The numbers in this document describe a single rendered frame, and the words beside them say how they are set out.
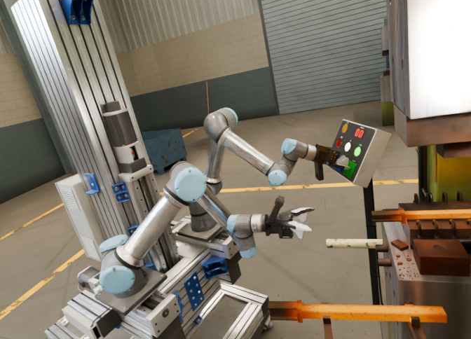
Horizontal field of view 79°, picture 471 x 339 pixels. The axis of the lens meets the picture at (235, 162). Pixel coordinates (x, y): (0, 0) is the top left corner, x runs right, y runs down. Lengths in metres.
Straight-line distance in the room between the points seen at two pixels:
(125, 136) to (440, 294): 1.25
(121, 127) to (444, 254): 1.23
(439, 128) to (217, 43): 8.92
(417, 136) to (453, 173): 0.39
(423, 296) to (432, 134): 0.47
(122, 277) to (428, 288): 0.97
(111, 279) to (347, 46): 8.32
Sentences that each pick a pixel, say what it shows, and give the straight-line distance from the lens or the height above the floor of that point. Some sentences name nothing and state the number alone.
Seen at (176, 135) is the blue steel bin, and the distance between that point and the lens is 5.99.
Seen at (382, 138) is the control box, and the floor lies 1.15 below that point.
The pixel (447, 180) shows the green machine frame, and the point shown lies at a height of 1.04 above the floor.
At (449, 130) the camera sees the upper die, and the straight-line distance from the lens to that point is 0.99.
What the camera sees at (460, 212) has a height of 1.01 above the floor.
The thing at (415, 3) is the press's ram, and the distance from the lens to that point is 0.89.
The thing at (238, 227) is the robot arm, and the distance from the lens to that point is 1.21.
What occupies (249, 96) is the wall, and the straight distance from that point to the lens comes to 9.40.
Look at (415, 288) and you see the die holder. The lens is 1.05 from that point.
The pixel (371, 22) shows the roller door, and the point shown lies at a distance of 8.87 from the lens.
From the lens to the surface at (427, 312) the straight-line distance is 0.93.
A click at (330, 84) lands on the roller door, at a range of 8.90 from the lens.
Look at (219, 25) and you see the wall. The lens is 9.63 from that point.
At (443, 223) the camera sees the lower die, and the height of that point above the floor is 0.99.
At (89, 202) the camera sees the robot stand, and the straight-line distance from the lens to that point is 1.66.
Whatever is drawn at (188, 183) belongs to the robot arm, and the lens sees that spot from 1.04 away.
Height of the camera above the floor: 1.59
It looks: 17 degrees down
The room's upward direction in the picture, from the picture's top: 13 degrees counter-clockwise
